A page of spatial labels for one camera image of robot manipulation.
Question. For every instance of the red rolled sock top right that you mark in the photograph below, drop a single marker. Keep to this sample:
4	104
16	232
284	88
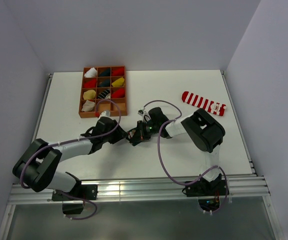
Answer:
117	71

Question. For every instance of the dark green reindeer sock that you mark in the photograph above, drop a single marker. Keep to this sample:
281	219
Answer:
131	133

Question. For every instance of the red rolled sock lower right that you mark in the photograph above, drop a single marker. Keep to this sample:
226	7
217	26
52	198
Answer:
118	93

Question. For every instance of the red rolled sock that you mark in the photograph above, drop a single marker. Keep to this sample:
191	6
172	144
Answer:
118	93
91	83
117	71

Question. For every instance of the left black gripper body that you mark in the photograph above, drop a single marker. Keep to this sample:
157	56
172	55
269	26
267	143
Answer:
114	137

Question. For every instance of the wooden compartment organizer tray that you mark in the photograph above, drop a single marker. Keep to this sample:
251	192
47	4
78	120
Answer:
116	106

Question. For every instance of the red rolled sock left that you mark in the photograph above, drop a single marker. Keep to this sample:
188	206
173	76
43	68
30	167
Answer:
91	83

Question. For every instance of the dark teal rolled sock middle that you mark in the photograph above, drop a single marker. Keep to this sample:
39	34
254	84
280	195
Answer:
103	83

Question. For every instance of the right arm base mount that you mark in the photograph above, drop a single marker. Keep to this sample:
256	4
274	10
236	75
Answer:
211	190

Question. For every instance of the dark teal rolled sock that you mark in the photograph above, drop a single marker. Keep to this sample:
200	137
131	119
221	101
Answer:
104	72
103	83

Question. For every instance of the yellow rolled sock right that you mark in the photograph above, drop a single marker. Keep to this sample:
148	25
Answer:
119	82

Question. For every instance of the mustard rolled sock left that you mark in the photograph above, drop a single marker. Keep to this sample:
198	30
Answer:
89	94

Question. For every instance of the black white striped rolled sock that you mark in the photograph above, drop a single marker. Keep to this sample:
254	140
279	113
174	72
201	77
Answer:
103	94

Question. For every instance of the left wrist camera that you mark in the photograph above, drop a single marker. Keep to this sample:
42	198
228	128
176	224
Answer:
105	113

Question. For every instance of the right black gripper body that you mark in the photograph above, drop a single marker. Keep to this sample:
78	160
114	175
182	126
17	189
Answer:
146	130

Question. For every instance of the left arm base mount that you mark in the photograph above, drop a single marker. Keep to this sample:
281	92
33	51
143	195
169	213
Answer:
74	202

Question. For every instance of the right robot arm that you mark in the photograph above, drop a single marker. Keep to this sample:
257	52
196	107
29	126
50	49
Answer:
205	132

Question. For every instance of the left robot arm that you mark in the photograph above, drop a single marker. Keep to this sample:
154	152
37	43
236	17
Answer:
37	167

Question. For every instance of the dark teal rolled sock top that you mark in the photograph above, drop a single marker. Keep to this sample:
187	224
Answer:
104	72

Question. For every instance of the red white striped santa sock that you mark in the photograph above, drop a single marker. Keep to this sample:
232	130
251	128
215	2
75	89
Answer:
198	101

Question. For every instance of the beige red sock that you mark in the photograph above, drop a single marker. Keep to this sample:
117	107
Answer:
88	106

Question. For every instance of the aluminium frame rail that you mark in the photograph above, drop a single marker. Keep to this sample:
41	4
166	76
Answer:
154	189

